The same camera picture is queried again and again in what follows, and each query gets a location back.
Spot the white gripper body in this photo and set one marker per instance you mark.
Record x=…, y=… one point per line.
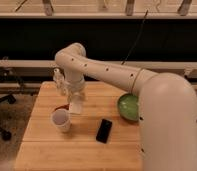
x=75, y=91

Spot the black smartphone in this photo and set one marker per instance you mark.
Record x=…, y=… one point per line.
x=104, y=131

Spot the red brown small object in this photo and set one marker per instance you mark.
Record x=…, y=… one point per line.
x=66, y=107

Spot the black office chair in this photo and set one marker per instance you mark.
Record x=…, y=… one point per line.
x=5, y=134

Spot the clear plastic bottle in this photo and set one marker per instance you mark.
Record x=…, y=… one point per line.
x=59, y=80

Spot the white sponge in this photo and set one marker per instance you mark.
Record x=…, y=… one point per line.
x=75, y=107

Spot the green bowl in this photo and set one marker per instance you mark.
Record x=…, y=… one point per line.
x=127, y=106

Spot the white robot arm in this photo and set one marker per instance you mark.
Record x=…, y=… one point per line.
x=167, y=107

